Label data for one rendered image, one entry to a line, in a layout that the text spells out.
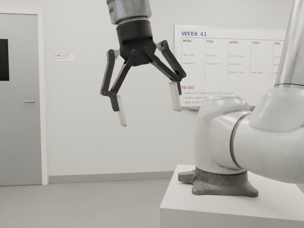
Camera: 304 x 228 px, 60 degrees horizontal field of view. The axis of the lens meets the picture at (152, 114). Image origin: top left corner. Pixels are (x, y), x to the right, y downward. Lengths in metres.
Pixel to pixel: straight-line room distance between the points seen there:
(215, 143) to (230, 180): 0.12
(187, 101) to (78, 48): 1.57
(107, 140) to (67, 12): 1.69
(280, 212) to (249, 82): 3.25
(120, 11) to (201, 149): 0.44
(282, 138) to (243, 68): 3.28
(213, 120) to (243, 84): 3.13
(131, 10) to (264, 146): 0.41
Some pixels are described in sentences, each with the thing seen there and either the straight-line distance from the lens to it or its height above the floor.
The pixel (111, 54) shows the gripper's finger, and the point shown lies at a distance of 0.57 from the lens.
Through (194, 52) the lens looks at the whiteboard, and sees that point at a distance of 3.64.
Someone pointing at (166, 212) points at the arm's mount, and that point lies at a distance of 0.70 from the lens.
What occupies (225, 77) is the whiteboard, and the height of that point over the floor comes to 1.37.
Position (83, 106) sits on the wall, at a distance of 3.49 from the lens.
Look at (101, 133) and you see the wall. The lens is 3.50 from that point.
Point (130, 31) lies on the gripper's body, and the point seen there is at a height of 1.24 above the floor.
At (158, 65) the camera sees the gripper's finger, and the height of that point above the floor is 1.18.
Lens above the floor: 1.11
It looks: 4 degrees down
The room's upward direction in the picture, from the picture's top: straight up
